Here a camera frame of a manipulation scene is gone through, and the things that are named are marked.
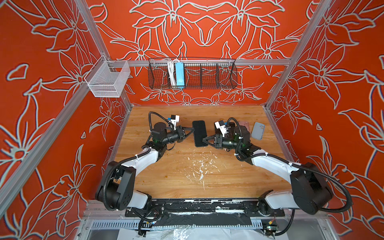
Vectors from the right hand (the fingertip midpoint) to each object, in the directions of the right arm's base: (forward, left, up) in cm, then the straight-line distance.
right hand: (202, 142), depth 74 cm
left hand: (+6, +4, +2) cm, 8 cm away
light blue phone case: (+21, -42, -22) cm, 51 cm away
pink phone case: (+28, -35, -22) cm, 49 cm away
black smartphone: (+5, +1, +1) cm, 6 cm away
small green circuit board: (-34, -31, -22) cm, 52 cm away
